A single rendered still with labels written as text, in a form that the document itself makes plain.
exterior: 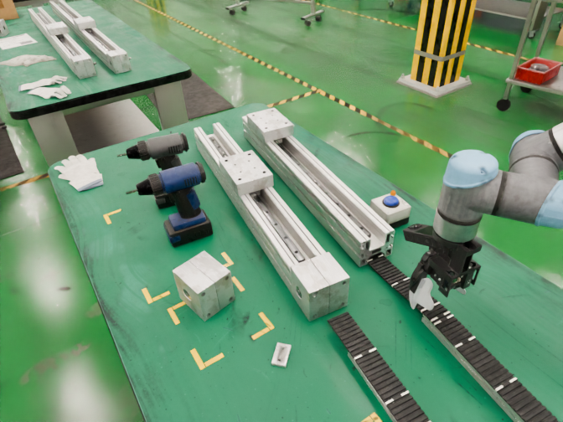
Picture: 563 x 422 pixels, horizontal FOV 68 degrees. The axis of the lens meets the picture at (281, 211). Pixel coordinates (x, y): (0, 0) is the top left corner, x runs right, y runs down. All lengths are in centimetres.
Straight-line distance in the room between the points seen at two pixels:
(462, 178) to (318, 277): 38
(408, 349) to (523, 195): 40
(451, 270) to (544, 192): 21
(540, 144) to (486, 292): 40
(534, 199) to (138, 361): 79
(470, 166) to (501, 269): 50
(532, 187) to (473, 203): 9
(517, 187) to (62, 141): 218
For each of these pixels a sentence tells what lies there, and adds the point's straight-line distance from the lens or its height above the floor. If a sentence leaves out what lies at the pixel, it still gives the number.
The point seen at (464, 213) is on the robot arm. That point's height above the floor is 111.
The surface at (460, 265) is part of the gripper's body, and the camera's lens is 82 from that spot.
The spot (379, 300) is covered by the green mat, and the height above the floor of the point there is 78.
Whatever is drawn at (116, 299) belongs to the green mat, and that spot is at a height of 78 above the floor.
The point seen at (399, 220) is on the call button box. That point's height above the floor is 80.
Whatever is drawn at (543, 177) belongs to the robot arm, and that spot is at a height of 117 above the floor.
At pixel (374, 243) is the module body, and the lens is 108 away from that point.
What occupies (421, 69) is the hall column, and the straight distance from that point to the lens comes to 425.
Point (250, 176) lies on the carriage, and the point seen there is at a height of 90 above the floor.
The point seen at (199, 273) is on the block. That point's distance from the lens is 96.
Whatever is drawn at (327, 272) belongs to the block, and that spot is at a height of 87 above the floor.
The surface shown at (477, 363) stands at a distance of 93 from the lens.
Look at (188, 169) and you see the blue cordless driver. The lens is 108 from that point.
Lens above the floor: 155
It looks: 38 degrees down
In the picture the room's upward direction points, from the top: 3 degrees counter-clockwise
